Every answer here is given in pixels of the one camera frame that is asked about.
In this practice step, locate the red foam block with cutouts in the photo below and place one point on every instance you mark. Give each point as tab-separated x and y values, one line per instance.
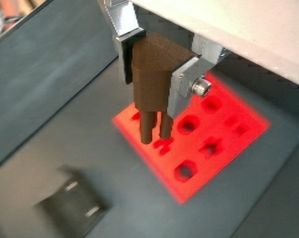
211	133

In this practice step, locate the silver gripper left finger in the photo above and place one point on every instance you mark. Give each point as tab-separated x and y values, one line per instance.
120	15

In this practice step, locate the black curved fixture stand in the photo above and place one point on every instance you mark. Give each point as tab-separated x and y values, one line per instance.
74	208

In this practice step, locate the brown three prong object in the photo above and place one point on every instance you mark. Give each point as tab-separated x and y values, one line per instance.
157	57

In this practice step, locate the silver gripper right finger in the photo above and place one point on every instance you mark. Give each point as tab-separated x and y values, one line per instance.
189	78

